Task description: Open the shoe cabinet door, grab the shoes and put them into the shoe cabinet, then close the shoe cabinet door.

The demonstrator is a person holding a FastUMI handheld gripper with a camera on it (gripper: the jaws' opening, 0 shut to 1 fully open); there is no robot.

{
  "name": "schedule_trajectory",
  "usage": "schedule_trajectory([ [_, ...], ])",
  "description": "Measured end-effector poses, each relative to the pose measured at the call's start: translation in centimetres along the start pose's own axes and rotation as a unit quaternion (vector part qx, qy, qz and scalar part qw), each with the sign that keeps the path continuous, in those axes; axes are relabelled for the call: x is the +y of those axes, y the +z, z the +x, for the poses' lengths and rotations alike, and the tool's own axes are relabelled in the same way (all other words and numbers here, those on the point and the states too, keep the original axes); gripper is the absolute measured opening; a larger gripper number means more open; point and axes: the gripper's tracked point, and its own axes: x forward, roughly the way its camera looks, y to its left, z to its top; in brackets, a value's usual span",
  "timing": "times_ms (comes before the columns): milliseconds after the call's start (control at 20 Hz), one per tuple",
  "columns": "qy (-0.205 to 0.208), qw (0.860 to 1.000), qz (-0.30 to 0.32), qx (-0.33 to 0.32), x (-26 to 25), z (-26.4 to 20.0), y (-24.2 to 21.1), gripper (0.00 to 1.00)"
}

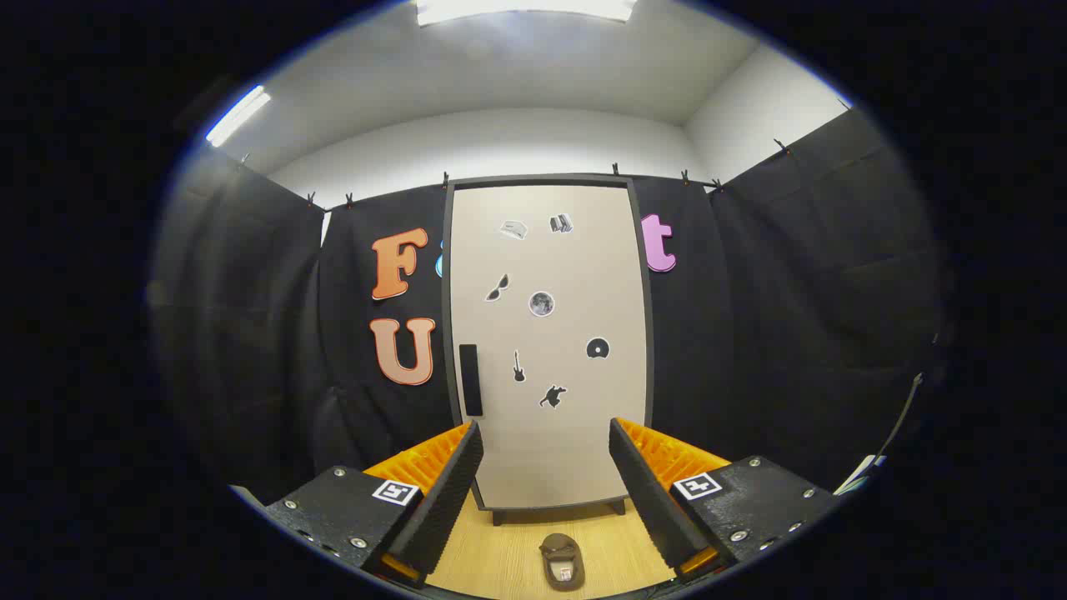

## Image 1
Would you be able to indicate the black backdrop cloth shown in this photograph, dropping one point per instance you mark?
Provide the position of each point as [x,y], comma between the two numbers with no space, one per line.
[750,333]

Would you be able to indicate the dark grey shoe cabinet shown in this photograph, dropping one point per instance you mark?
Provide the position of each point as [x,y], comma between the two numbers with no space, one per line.
[542,180]

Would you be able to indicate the long ceiling light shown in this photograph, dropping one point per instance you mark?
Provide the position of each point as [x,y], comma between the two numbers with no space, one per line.
[237,117]

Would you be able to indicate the wide ceiling light panel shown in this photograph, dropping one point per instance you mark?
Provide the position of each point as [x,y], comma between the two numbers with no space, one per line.
[525,8]

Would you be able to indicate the beige shoe cabinet door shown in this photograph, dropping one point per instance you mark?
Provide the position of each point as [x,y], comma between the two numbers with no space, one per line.
[567,450]

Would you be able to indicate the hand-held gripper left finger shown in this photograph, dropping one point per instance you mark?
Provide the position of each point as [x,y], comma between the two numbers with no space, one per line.
[442,500]

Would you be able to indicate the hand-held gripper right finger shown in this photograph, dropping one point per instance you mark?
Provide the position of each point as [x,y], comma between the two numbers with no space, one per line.
[654,500]

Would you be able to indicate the white panel edge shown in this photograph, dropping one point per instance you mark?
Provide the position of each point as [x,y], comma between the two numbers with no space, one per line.
[859,473]

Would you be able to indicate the brown fuzzy shoe with bow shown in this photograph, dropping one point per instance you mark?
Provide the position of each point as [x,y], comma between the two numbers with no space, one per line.
[560,550]

